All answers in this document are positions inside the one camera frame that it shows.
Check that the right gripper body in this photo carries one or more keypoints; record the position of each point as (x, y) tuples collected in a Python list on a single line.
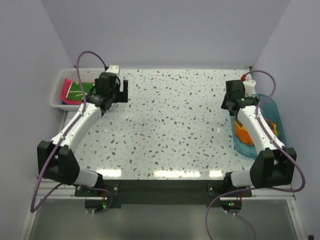
[(224, 104)]

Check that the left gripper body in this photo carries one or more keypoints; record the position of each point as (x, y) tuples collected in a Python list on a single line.
[(115, 93)]

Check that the yellow green patterned towel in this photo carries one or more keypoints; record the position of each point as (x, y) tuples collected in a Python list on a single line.
[(74, 93)]

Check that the orange grey patterned towel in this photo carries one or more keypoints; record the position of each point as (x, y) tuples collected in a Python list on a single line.
[(243, 135)]

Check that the pink towel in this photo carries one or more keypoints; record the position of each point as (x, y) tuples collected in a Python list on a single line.
[(66, 83)]

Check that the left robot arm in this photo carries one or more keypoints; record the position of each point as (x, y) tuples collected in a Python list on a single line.
[(56, 158)]

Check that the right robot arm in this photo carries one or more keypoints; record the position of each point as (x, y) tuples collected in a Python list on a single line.
[(275, 163)]

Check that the white plastic basket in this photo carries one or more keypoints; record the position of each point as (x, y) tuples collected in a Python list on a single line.
[(81, 76)]

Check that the teal plastic tub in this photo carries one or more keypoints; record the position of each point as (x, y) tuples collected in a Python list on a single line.
[(270, 112)]

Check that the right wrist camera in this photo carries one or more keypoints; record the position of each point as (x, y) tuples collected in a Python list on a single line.
[(249, 85)]

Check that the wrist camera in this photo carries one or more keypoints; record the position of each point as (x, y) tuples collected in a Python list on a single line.
[(249, 85), (113, 69)]

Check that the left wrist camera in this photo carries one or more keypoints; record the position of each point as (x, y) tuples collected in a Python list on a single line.
[(113, 69)]

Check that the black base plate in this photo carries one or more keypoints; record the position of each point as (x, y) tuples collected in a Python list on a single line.
[(164, 192)]

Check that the aluminium rail frame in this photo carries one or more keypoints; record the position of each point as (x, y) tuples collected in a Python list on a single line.
[(269, 215)]

